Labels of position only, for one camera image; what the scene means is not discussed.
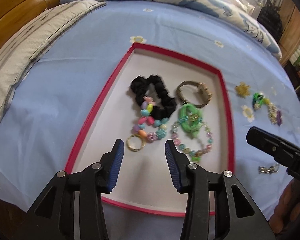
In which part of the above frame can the silver chain bracelet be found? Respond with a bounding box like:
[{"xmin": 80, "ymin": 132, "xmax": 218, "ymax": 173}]
[{"xmin": 258, "ymin": 162, "xmax": 281, "ymax": 176}]

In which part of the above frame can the pastel bead necklace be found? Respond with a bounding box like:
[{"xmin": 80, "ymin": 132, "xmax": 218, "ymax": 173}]
[{"xmin": 170, "ymin": 120, "xmax": 214, "ymax": 163}]

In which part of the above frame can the yellow hair claw clip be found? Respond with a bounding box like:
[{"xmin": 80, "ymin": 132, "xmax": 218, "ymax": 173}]
[{"xmin": 235, "ymin": 82, "xmax": 250, "ymax": 98}]

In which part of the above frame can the green hair tie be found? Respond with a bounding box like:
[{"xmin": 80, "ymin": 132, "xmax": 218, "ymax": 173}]
[{"xmin": 178, "ymin": 103, "xmax": 204, "ymax": 140}]

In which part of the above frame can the gold ring bangle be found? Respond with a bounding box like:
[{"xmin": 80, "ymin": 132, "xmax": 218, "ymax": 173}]
[{"xmin": 126, "ymin": 134, "xmax": 146, "ymax": 152}]

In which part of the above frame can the colourful bead bracelet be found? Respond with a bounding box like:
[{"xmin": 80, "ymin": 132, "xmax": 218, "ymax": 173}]
[{"xmin": 132, "ymin": 95, "xmax": 170, "ymax": 144}]

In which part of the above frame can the person's right hand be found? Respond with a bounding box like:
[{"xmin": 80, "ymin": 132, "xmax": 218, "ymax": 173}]
[{"xmin": 268, "ymin": 179, "xmax": 300, "ymax": 234}]

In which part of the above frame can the blue floral bed sheet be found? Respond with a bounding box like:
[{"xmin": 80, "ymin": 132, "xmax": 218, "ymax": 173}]
[{"xmin": 0, "ymin": 1, "xmax": 300, "ymax": 217}]

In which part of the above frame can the gold mesh wristwatch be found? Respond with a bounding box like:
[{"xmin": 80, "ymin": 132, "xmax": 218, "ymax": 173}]
[{"xmin": 175, "ymin": 81, "xmax": 212, "ymax": 108}]

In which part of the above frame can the red shallow tray box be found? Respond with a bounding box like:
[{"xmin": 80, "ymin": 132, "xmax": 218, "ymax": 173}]
[{"xmin": 65, "ymin": 43, "xmax": 235, "ymax": 217}]

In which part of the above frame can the black scrunchie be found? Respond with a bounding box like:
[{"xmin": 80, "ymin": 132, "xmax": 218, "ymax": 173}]
[{"xmin": 130, "ymin": 75, "xmax": 177, "ymax": 120}]

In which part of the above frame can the black bag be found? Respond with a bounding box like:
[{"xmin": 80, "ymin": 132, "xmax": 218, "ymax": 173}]
[{"xmin": 257, "ymin": 0, "xmax": 283, "ymax": 43}]

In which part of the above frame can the grey striped pillow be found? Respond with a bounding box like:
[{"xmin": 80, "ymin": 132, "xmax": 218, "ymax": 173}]
[{"xmin": 0, "ymin": 0, "xmax": 106, "ymax": 123}]

